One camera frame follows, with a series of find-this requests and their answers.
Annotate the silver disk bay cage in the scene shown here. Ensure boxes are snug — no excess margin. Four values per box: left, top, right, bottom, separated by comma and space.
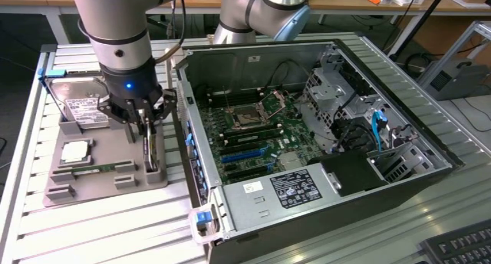
304, 42, 388, 132

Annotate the silver chipset heatsink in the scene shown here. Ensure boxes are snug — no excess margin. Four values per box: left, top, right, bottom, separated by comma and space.
279, 153, 308, 169

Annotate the blue flat wire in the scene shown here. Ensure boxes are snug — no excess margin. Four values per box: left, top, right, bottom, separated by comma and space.
370, 110, 390, 153

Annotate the hard disk in blue caddy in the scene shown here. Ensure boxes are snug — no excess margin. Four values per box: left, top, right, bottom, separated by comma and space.
39, 69, 116, 129

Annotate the green RAM stick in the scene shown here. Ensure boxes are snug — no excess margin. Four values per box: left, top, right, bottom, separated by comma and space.
53, 163, 119, 175

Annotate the perforated silver metal cage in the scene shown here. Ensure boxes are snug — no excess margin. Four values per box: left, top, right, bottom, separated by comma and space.
366, 143, 438, 184

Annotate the black tripod pole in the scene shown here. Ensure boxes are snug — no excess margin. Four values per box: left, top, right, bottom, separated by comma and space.
387, 0, 454, 63

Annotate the low profile graphics card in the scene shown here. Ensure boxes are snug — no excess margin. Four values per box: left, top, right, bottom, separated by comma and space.
141, 114, 161, 173

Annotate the aluminium profile frame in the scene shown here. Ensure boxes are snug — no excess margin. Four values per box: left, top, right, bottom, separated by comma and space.
416, 21, 491, 83

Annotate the green Dell motherboard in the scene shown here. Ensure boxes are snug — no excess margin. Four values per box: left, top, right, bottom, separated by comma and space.
195, 88, 327, 187

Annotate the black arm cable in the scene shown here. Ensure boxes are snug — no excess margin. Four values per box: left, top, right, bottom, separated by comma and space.
152, 0, 188, 66

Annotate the thin locking lever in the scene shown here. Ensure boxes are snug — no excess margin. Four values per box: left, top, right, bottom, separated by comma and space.
223, 85, 234, 115

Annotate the black expansion slot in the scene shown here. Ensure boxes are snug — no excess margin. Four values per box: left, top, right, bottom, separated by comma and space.
228, 164, 275, 181
218, 143, 267, 158

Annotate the black plastic shroud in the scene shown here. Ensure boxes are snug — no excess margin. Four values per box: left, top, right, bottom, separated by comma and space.
306, 151, 390, 197

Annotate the black keyboard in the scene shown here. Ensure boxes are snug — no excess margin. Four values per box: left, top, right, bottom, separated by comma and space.
420, 217, 491, 264

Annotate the grey power supply unit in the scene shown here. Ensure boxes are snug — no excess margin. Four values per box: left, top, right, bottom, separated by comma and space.
220, 163, 343, 233

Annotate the black looped wire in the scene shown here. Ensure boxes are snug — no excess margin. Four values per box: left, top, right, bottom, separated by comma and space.
268, 59, 308, 88

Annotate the CPU socket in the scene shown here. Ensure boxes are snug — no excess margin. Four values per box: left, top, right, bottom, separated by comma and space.
226, 104, 266, 131

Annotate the black wire bundle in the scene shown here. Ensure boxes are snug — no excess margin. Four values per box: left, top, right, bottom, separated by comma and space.
330, 114, 375, 155

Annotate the black open PC case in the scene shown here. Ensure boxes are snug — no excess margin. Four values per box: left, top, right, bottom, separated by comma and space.
164, 39, 464, 264

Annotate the grey computer tower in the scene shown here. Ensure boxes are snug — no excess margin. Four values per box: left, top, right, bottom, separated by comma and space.
418, 61, 491, 101

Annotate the silver CPU chip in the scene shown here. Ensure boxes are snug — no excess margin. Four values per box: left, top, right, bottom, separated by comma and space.
60, 141, 92, 163

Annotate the metal socket cover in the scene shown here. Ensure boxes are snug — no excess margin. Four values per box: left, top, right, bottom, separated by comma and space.
258, 90, 291, 120

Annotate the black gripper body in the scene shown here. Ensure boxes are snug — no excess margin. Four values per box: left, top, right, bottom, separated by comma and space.
100, 60, 165, 117

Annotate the grey plastic parts rack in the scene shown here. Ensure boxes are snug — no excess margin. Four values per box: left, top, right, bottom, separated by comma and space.
43, 114, 169, 209

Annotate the black RAM slot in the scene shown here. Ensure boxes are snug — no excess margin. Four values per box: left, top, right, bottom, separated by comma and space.
207, 92, 266, 101
206, 89, 264, 98
208, 95, 267, 105
210, 99, 267, 108

